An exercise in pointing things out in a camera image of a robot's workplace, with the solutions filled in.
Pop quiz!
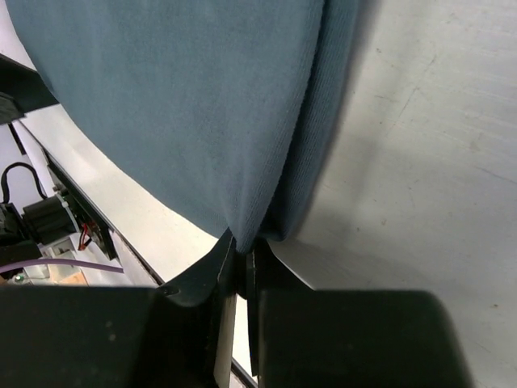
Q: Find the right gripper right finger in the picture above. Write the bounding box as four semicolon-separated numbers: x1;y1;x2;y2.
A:
246;239;473;387

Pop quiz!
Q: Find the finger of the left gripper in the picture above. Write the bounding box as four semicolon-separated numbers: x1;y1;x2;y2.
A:
0;54;59;124

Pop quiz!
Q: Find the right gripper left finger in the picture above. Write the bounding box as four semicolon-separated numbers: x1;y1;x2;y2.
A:
1;232;235;387

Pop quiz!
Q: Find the blue t shirt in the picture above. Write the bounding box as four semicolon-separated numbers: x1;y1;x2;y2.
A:
6;1;359;252

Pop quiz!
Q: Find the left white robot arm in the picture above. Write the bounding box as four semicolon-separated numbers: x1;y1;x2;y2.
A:
1;55;77;281

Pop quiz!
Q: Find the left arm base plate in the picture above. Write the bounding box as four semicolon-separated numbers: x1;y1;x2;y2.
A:
15;121;163;287

